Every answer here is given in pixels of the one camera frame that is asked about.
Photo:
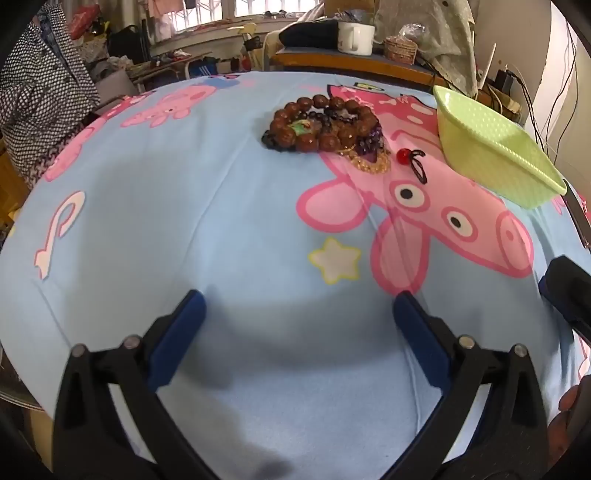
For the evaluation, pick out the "black bag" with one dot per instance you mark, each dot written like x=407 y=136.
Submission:
x=127 y=44

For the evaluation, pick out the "grey cloth garment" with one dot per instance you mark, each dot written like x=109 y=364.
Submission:
x=443 y=41

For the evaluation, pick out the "black cloth bundle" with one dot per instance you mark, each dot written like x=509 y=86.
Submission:
x=309 y=33

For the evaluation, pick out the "blue striped shoebox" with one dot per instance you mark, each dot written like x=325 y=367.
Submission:
x=203 y=70

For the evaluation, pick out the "window with metal grille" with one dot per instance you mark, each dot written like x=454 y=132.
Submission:
x=249 y=9

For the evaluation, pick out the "woven wicker basket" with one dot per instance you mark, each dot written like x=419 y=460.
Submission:
x=400 y=50

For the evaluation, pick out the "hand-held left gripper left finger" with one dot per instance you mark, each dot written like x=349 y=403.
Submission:
x=178 y=337

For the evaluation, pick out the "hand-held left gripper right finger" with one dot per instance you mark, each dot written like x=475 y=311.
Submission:
x=422 y=341

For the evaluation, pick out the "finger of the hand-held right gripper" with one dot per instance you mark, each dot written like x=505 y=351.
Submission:
x=577 y=214
x=545 y=286

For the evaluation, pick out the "green plastic basket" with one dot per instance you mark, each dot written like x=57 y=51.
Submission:
x=489 y=138

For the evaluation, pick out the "black power adapter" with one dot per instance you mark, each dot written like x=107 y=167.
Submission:
x=505 y=81

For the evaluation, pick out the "red bag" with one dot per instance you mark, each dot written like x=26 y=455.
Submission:
x=83 y=21

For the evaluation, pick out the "person's right hand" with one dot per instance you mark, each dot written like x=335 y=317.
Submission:
x=559 y=436

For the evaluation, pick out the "white router antenna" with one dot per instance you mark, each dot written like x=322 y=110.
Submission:
x=487 y=64

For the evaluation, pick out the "blue pink cartoon printed blanket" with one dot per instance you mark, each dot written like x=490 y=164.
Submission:
x=184 y=221

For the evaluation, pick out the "wooden desk blue top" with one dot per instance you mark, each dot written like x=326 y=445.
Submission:
x=332 y=60

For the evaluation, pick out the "white enamel mug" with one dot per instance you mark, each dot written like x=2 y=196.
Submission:
x=355 y=37

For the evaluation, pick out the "cluttered low table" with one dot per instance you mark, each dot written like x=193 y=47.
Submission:
x=171 y=64

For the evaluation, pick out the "black white dotted garment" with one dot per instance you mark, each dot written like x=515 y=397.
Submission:
x=41 y=83

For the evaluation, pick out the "clear plastic bag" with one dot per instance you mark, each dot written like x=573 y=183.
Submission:
x=413 y=32

